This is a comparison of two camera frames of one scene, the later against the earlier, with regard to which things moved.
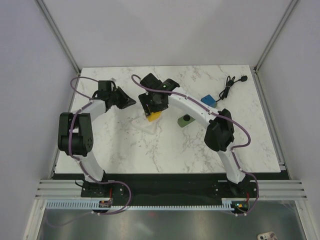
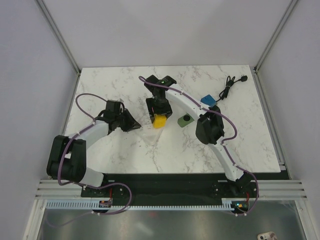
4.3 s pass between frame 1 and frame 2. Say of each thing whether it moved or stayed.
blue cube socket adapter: stayed
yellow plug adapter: moved
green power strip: stayed
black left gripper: moved
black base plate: stayed
